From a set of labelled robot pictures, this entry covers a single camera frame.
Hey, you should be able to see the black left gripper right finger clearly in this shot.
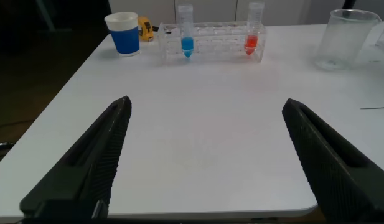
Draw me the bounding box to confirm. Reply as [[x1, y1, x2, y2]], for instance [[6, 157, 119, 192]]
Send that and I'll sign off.
[[281, 98, 384, 224]]

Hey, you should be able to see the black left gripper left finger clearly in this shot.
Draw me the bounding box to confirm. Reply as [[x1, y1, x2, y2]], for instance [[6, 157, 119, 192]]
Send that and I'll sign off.
[[19, 95, 133, 220]]

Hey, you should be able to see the clear beaker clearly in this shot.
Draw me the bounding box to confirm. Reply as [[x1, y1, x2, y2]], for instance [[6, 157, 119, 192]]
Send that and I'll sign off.
[[314, 8, 383, 71]]

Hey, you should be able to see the test tube with red liquid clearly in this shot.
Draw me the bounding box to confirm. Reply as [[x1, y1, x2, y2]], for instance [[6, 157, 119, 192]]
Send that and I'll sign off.
[[243, 1, 265, 56]]

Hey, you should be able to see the test tube with blue liquid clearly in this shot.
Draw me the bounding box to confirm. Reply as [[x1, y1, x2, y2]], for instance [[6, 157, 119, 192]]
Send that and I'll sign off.
[[177, 3, 195, 58]]

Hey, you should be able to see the blue and white paper cup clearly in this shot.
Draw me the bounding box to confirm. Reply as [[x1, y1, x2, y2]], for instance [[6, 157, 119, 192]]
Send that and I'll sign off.
[[104, 11, 141, 57]]

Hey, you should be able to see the yellow tape measure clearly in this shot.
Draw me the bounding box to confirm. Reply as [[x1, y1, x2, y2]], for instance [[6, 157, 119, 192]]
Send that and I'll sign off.
[[138, 16, 163, 42]]

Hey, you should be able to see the white folding partition screen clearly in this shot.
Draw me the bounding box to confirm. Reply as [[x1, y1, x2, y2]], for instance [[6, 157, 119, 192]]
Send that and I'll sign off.
[[108, 0, 345, 27]]

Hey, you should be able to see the black floor cable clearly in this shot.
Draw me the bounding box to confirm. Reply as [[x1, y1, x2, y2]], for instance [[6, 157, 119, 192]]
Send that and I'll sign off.
[[0, 120, 35, 130]]

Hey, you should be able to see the metal chair frame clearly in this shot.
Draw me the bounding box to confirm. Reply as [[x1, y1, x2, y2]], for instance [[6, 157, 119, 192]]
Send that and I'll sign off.
[[0, 142, 16, 153]]

